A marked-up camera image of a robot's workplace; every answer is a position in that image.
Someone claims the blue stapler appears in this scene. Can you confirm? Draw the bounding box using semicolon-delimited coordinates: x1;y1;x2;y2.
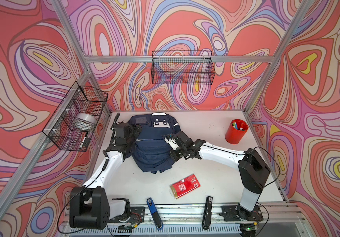
146;198;163;231

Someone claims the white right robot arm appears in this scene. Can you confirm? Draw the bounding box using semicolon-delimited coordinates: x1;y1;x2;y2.
165;131;271;213

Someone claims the navy blue backpack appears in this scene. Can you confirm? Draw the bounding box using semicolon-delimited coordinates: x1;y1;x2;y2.
129;113;181;174

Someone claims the red packet with white label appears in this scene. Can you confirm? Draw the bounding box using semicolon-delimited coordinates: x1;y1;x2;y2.
170;174;201;199

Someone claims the black stapler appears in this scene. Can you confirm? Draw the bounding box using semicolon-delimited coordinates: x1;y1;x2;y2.
202;196;213;230

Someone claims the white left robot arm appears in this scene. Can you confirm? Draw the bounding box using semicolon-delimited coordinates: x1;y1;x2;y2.
69;123;142;230

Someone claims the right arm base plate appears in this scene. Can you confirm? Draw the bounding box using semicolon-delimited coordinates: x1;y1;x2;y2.
219;205;264;222

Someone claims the black marker in left basket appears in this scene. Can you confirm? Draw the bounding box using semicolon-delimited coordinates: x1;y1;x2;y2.
79;132;88;150

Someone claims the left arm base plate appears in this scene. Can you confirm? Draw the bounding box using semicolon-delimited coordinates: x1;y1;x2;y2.
108;206;145;224

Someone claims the silver tape roll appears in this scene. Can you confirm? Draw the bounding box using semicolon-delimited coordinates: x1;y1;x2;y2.
73;113;97;132

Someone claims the black wire basket on wall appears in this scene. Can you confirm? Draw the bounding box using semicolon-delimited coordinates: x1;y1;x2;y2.
151;49;215;85
42;82;108;152

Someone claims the red pen cup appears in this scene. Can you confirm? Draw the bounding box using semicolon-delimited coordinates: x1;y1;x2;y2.
225;119;249;144

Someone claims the black wire basket on rear wall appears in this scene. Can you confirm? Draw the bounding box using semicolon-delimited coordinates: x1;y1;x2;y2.
151;49;215;85

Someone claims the black wire basket on left wall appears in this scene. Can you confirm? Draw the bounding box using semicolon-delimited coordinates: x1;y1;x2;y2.
42;82;108;152

